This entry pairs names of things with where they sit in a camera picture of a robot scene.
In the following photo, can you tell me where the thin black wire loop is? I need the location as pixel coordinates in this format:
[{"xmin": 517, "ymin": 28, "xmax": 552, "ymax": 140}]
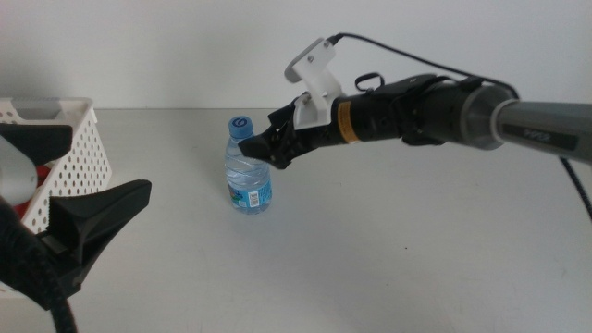
[{"xmin": 353, "ymin": 71, "xmax": 386, "ymax": 93}]

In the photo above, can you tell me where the braided camera cable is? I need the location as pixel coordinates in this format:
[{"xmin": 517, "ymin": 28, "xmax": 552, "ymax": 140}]
[
  {"xmin": 326, "ymin": 31, "xmax": 592, "ymax": 222},
  {"xmin": 0, "ymin": 196, "xmax": 79, "ymax": 333}
]

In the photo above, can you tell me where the braided right camera cable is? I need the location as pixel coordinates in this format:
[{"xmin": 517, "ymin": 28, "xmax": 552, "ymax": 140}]
[{"xmin": 326, "ymin": 31, "xmax": 592, "ymax": 222}]

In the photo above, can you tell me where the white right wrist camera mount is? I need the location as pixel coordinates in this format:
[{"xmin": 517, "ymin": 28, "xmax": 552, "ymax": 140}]
[{"xmin": 283, "ymin": 37, "xmax": 346, "ymax": 131}]

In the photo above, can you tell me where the clear water bottle blue label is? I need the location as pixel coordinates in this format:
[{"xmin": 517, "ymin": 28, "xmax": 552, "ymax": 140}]
[{"xmin": 224, "ymin": 115, "xmax": 274, "ymax": 216}]

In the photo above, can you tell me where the braided left camera cable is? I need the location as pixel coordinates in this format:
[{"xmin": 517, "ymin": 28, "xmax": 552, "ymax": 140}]
[{"xmin": 0, "ymin": 196, "xmax": 79, "ymax": 333}]

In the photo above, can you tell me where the white perforated plastic basket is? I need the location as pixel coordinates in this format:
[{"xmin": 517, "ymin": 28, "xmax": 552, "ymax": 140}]
[{"xmin": 0, "ymin": 96, "xmax": 114, "ymax": 297}]

